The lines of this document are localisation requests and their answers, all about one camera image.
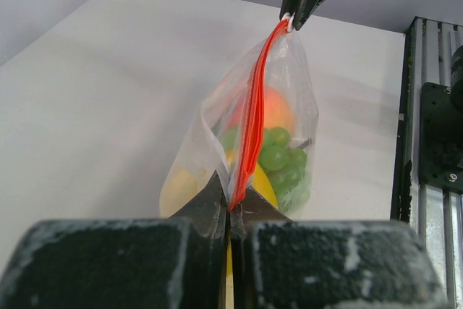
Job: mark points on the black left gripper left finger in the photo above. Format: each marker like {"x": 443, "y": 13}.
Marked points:
{"x": 177, "y": 262}

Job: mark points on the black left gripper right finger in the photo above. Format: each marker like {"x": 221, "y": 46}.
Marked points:
{"x": 281, "y": 263}

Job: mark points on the clear zip top bag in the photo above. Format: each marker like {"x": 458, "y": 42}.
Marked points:
{"x": 208, "y": 149}

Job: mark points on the yellow fake pear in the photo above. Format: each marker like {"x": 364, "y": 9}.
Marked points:
{"x": 178, "y": 189}

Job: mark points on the yellow fake lemon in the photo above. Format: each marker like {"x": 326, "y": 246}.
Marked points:
{"x": 262, "y": 185}

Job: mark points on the green fake grape bunch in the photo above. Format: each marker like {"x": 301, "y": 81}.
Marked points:
{"x": 287, "y": 167}

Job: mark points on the orange fake peach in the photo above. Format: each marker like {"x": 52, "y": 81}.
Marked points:
{"x": 277, "y": 111}

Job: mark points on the aluminium front rail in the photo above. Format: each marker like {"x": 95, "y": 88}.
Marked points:
{"x": 432, "y": 53}

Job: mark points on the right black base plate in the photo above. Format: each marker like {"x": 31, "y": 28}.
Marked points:
{"x": 440, "y": 153}

